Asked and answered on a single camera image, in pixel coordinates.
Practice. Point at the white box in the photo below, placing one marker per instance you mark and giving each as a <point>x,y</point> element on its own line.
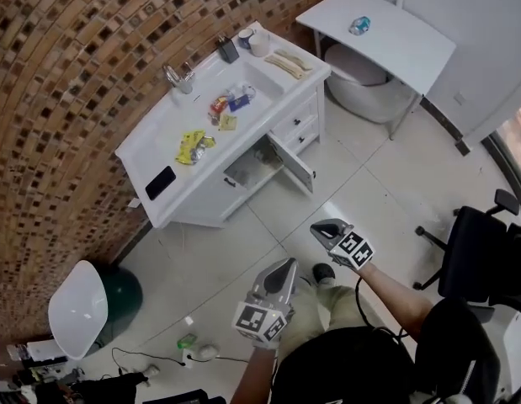
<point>45,350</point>

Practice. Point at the blue packet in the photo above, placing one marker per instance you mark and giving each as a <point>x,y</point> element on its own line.
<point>239,102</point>

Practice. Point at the person's left forearm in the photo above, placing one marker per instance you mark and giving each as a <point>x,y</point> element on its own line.
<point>253,377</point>

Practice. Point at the crumpled clear plastic bottle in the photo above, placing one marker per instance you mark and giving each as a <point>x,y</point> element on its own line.
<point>359,25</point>

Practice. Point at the person's black shirt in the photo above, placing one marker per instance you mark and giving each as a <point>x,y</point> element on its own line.
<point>348,368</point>

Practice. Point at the black toothbrush holder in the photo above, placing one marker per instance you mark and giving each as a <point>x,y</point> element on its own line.
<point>228,49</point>

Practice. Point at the chrome faucet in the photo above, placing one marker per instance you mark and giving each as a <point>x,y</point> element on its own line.
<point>182,82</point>

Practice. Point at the white table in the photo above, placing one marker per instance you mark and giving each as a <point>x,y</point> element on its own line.
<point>382,44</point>

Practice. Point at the white power adapter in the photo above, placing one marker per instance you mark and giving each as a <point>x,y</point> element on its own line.
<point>189,358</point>

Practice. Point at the black office chair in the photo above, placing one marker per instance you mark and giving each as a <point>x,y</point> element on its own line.
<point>470,259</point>

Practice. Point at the red snack packet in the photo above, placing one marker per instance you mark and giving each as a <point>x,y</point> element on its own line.
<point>219,104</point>

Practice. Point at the blue and white mug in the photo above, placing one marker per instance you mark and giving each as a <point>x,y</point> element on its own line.
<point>244,38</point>

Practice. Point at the white drawer black knob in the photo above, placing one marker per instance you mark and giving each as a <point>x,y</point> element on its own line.
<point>304,137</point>
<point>294,116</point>

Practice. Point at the black bag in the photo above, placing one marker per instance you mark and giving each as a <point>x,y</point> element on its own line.
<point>113,389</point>

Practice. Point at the yellow snack packet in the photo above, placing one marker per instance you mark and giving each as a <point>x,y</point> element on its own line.
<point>190,147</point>

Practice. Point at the plain white mug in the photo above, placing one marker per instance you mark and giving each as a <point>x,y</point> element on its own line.
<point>259,44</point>

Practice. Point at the white cabinet door black knob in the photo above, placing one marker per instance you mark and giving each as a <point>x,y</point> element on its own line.
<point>296,164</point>

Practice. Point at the white sink vanity cabinet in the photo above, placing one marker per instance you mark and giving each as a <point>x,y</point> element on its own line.
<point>159,141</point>

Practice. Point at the green object on floor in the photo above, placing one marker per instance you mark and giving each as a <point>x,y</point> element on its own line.
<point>187,341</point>

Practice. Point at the person's right forearm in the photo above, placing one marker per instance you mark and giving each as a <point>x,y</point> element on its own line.
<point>390,295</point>

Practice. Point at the white toilet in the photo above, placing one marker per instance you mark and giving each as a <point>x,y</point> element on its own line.
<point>361,86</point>

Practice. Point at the small yellow packet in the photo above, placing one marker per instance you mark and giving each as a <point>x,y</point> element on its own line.
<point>227,121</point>

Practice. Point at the black smartphone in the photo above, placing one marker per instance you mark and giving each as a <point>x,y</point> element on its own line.
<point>160,183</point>

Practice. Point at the person's beige trouser leg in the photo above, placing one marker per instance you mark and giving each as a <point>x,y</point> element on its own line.
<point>315,314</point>

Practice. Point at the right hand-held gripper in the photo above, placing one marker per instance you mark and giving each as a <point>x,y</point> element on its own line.
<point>352,246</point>

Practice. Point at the person's dark shoe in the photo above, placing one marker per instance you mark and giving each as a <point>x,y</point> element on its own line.
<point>324,272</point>

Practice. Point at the dark green ball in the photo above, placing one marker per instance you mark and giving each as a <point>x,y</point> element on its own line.
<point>124,295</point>

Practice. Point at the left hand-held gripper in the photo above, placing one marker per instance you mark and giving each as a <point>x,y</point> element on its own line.
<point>253,320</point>

